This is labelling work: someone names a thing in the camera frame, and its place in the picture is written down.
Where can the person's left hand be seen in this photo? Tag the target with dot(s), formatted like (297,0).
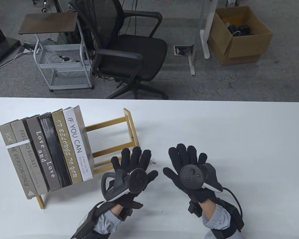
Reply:
(134,159)

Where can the person's right hand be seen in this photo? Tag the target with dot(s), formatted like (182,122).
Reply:
(186,156)

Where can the wooden book rack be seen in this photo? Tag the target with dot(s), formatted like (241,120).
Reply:
(107,122)

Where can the thick grey book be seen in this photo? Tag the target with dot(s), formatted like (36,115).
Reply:
(43,154)

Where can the person's right forearm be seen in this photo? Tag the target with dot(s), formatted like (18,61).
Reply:
(216,216)

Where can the gold book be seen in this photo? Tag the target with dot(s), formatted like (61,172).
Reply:
(64,144)

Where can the black book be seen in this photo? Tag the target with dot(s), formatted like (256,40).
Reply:
(54,149)

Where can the beige book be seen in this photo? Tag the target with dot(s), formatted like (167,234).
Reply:
(31,159)

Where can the grey book with white band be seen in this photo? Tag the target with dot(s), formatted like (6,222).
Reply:
(17,161)

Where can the black and white controller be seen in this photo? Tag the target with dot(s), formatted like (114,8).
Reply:
(137,179)
(191,175)

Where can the black battery pack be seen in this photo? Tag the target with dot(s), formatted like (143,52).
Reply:
(87,221)

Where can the grey metal desk leg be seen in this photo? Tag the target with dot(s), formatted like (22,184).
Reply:
(191,62)

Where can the black mesh office chair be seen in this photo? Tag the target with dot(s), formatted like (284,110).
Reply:
(134,54)

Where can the floor outlet box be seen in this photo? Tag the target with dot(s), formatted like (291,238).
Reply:
(182,50)

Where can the cardboard box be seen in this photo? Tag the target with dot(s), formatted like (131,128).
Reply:
(239,49)

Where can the white desk leg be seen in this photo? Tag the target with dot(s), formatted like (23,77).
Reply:
(206,37)

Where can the white floor power strip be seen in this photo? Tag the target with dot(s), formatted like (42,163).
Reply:
(27,46)

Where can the white cart with wooden top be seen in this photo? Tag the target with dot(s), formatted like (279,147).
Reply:
(49,22)

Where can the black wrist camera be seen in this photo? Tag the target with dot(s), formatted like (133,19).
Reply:
(193,209)
(125,212)

